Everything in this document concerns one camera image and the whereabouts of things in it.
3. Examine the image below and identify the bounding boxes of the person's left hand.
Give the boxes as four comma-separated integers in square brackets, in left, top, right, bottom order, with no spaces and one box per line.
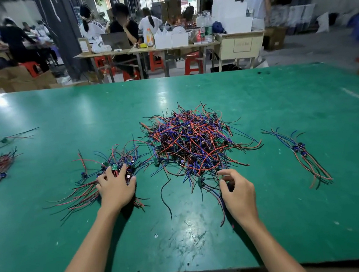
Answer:
[93,162,141,214]

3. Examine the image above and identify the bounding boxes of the person's right hand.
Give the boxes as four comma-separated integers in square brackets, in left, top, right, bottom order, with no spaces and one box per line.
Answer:
[216,166,262,233]

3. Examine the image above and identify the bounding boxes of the small wire bundle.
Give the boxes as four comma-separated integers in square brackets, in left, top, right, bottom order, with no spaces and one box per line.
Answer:
[262,123,326,191]

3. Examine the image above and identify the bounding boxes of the pile of wires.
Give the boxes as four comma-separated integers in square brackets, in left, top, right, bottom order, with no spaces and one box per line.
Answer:
[140,96,272,234]

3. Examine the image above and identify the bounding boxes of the single thin dark wire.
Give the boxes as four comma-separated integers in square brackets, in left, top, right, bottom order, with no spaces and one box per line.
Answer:
[0,127,41,145]

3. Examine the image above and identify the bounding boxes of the person's right forearm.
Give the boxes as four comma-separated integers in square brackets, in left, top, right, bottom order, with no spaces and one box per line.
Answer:
[240,214,311,272]

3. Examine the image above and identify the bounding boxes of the person's left forearm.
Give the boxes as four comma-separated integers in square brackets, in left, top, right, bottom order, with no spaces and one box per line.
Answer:
[36,205,127,272]

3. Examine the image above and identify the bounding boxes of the red plastic stool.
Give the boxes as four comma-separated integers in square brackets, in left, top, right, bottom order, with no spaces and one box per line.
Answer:
[148,51,166,72]
[20,60,43,79]
[93,55,117,80]
[182,50,206,76]

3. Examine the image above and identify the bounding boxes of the long wooden work table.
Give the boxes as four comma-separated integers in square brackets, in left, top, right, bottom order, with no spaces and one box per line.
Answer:
[74,32,269,87]

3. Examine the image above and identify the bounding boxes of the grey laptop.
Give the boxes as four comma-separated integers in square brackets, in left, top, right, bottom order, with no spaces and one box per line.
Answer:
[100,31,131,52]

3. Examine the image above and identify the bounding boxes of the row of cardboard boxes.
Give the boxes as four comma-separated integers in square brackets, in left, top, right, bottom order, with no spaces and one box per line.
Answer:
[0,61,60,94]

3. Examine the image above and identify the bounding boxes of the cream cabinet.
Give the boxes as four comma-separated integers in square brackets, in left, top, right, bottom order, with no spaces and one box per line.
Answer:
[210,29,269,73]

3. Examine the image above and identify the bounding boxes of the row of white containers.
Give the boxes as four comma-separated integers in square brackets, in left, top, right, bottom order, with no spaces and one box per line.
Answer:
[153,26,191,51]

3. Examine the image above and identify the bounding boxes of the brown cardboard box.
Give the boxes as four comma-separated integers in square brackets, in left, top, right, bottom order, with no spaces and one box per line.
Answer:
[263,25,289,51]

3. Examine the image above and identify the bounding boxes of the dark pillar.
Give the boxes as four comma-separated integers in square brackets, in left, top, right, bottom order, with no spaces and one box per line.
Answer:
[34,0,94,82]

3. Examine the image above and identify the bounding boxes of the dark blue bag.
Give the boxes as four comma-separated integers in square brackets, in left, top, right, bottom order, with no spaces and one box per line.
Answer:
[211,20,226,35]

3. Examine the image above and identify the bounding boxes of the stack of white boxes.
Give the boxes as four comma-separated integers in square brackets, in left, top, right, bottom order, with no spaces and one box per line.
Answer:
[209,0,256,37]

